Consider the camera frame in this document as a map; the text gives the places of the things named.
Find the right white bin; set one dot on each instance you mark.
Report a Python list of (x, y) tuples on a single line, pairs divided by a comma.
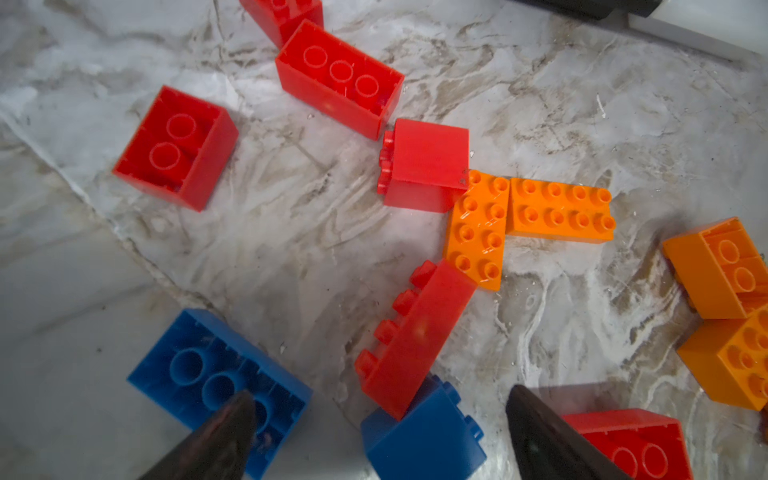
[(728, 29)]

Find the red long brick tilted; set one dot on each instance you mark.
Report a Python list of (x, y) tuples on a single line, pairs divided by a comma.
[(392, 373)]

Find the orange square brick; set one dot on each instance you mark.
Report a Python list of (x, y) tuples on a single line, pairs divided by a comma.
[(720, 268), (728, 358)]

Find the red brick top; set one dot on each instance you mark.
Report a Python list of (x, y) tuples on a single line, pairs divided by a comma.
[(279, 19)]

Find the blue long brick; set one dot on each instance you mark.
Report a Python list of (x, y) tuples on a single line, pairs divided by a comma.
[(199, 363)]

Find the red long brick bottom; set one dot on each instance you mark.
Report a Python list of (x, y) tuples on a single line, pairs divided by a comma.
[(643, 444)]

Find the blue square brick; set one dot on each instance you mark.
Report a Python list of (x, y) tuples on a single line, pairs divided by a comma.
[(434, 440)]

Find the orange square brick upper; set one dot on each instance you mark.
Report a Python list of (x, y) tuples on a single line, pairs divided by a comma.
[(720, 268)]

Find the red long brick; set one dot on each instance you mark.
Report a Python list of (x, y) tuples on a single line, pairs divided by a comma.
[(643, 444), (392, 373), (339, 80)]

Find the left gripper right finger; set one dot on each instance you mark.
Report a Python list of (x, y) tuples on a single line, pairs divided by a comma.
[(547, 447)]

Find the red square brick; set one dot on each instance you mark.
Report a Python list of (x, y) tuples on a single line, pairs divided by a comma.
[(179, 150), (423, 166)]

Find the orange square brick middle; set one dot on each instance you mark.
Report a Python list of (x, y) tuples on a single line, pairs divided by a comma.
[(728, 358)]

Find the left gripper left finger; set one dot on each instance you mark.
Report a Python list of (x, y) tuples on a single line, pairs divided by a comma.
[(218, 449)]

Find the orange brick vertical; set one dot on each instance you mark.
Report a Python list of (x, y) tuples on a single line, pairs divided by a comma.
[(476, 230)]

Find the black middle bin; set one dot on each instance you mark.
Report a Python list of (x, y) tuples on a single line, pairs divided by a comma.
[(597, 9)]

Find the orange brick horizontal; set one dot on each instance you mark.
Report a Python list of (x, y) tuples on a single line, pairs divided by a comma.
[(558, 211)]

